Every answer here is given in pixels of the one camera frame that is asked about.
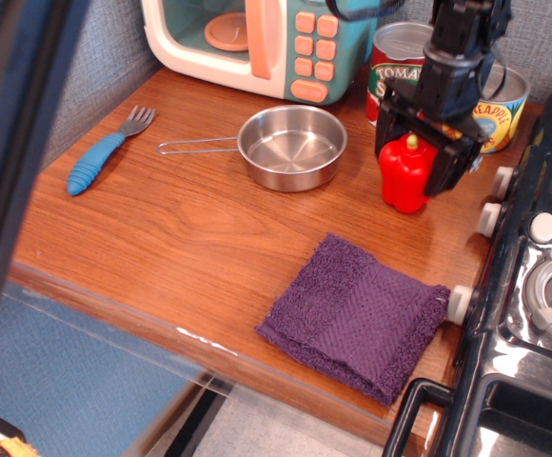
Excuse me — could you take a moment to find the tomato sauce can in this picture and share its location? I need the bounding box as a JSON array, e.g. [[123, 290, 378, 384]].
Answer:
[[365, 22, 433, 127]]

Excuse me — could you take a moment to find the purple folded cloth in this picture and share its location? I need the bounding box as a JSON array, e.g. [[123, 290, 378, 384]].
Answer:
[[256, 234, 450, 406]]

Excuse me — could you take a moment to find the black toy stove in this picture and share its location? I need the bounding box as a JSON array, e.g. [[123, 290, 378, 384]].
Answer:
[[384, 94, 552, 456]]

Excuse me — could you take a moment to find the pineapple slices can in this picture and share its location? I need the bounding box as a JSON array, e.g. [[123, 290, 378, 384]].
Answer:
[[473, 64, 530, 153]]

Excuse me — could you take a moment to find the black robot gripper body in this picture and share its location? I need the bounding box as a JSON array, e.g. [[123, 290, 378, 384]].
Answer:
[[383, 1, 512, 147]]

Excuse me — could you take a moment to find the toy microwave oven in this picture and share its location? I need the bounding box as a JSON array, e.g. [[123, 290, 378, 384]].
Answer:
[[141, 1, 377, 106]]

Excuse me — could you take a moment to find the small steel pot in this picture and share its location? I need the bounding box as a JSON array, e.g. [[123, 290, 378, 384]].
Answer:
[[157, 105, 348, 193]]

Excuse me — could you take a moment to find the blue handled fork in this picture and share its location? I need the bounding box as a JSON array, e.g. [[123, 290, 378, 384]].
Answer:
[[67, 106, 156, 196]]

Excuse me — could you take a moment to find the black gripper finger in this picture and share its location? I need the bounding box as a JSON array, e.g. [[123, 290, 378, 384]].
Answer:
[[424, 137, 483, 197], [374, 97, 414, 156]]

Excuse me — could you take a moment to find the red toy bell pepper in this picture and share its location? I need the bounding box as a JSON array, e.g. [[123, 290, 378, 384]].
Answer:
[[378, 133, 437, 214]]

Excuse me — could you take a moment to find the white stove knob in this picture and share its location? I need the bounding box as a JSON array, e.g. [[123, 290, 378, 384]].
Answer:
[[446, 285, 474, 327], [477, 203, 502, 238], [490, 167, 515, 200]]

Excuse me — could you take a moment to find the yellow object at corner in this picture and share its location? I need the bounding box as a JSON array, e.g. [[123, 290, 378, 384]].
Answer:
[[0, 437, 39, 457]]

